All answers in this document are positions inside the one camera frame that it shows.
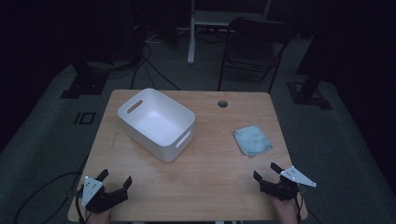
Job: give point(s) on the grey tape strip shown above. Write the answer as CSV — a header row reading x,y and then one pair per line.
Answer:
x,y
72,194

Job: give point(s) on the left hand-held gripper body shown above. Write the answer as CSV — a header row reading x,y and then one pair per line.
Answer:
x,y
104,200

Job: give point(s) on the black stand base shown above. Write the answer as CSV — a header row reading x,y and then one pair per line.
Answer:
x,y
308,96
87,84

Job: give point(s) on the white plastic bin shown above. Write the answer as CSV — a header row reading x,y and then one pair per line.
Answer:
x,y
155,124

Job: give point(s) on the white desk frame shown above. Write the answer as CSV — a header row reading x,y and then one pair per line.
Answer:
x,y
191,46

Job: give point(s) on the black folding chair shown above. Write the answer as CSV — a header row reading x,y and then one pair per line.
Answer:
x,y
258,32

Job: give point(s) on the light blue cloth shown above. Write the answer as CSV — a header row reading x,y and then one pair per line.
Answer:
x,y
252,140

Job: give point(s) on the person's left hand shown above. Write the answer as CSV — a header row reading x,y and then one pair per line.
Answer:
x,y
98,218

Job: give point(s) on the person's right hand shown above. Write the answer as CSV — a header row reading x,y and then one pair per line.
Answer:
x,y
286,211

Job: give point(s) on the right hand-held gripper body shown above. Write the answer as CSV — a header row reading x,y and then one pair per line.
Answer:
x,y
281,189

